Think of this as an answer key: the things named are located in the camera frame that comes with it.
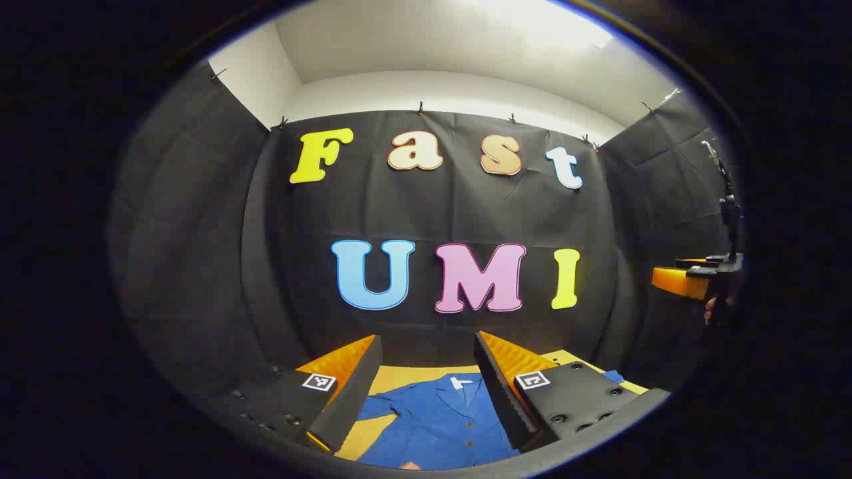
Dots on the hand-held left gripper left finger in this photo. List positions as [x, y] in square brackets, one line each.
[356, 389]

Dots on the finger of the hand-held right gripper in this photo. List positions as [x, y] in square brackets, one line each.
[675, 281]

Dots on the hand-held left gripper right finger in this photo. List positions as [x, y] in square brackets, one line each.
[496, 389]

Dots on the blue button shirt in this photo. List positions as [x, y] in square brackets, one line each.
[432, 426]

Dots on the black backdrop cloth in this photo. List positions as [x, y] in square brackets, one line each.
[466, 213]

